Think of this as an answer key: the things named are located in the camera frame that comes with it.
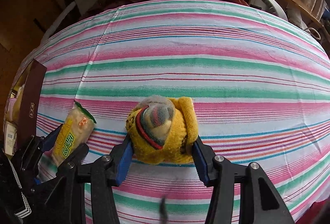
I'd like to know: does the green rice cracker packet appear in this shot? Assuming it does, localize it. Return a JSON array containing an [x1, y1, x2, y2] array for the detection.
[[51, 101, 96, 166]]

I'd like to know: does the gold maroon storage box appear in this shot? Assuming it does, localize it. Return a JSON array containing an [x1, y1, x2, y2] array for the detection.
[[3, 59, 46, 156]]

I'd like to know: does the striped pink green bedsheet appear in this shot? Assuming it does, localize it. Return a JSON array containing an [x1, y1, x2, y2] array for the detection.
[[17, 0, 329, 219]]

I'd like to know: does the yellow knitted sock bundle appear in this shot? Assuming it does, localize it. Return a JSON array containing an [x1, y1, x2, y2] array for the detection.
[[126, 95, 199, 165]]

